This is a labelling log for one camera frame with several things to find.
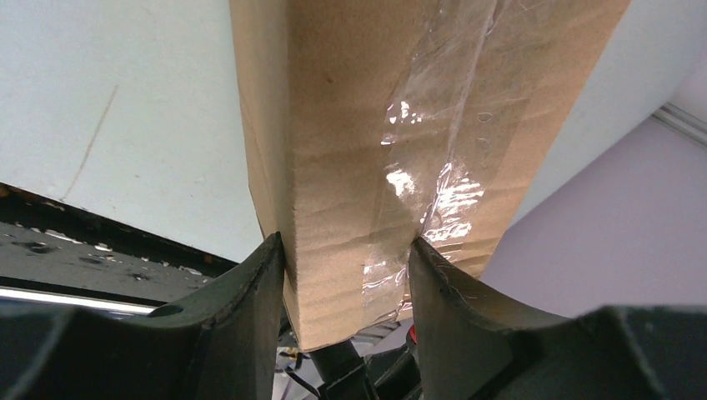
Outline brown cardboard express box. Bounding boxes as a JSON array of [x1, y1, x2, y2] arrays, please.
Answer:
[[230, 1, 629, 351]]

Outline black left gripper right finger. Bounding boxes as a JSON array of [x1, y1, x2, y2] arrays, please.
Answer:
[[409, 238, 706, 399]]

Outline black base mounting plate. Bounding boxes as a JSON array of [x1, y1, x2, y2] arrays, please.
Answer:
[[1, 184, 237, 317]]

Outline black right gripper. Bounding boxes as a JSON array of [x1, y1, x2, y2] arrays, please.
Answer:
[[309, 332, 423, 400]]

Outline red black utility knife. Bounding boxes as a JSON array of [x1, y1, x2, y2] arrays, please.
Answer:
[[406, 324, 417, 348]]

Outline aluminium frame post right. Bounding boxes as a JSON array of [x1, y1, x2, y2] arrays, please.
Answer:
[[652, 103, 706, 148]]

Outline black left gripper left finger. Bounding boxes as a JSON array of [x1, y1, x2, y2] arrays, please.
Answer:
[[1, 233, 286, 399]]

